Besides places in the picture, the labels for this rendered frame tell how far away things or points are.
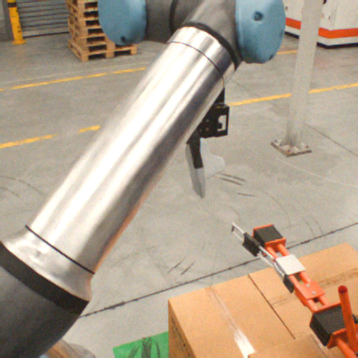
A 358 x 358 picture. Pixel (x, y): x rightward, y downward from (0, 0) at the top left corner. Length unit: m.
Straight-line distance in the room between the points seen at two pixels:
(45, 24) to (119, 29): 9.11
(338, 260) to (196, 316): 0.78
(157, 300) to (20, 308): 2.19
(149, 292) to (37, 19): 7.80
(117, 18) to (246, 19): 0.16
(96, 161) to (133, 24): 0.19
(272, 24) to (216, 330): 1.41
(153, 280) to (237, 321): 1.01
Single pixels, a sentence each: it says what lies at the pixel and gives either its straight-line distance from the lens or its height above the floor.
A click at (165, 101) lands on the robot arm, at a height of 1.77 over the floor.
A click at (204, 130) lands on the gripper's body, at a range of 0.66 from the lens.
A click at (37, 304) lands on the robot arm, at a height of 1.66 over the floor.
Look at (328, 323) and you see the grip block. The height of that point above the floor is 1.09.
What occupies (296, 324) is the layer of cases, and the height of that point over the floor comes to 0.54.
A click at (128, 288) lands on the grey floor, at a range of 2.58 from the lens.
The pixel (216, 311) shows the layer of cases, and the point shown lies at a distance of 1.75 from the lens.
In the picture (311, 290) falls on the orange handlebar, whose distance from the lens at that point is 1.14.
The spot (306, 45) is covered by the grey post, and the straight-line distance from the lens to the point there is 3.83.
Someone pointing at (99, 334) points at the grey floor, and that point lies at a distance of 2.38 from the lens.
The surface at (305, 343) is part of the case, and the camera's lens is 1.21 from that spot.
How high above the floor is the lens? 1.90
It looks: 33 degrees down
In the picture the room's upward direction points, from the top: straight up
